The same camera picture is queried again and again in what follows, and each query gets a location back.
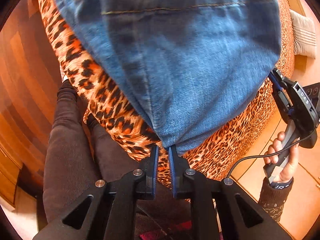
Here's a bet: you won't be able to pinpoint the person's legs dark trousers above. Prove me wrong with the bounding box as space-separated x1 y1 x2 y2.
43 79 192 239

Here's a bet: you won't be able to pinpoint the leopard print bed cover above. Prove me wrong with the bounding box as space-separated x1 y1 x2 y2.
39 0 293 186

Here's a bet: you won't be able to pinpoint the person's right hand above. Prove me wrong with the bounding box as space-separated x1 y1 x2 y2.
264 131 299 184

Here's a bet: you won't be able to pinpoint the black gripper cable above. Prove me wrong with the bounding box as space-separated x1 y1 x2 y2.
226 127 317 179

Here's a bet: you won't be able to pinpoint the right forearm knitted sleeve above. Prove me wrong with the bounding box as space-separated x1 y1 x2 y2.
258 178 294 223

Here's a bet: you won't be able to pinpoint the grey striped pillow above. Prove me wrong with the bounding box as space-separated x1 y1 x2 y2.
290 10 317 59

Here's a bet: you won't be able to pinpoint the blue denim jeans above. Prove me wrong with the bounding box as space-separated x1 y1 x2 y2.
54 0 281 154

